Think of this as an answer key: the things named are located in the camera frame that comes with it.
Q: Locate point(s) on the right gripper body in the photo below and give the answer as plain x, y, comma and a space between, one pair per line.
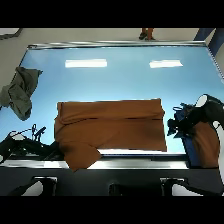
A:
175, 126

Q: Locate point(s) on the blue garment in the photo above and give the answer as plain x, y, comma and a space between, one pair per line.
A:
187, 146

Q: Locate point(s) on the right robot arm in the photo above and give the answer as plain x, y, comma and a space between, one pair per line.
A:
208, 108

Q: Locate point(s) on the brown T-shirt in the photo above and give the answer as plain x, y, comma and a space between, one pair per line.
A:
110, 126

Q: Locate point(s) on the grey-green garment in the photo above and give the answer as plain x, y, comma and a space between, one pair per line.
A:
20, 91

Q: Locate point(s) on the brown garment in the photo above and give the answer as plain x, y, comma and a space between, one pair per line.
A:
206, 146

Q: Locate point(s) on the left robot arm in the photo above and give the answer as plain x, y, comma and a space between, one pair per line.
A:
25, 146

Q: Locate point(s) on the person's legs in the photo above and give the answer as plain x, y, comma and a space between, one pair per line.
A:
147, 33

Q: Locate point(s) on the silver frame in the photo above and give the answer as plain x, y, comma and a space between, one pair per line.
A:
140, 165

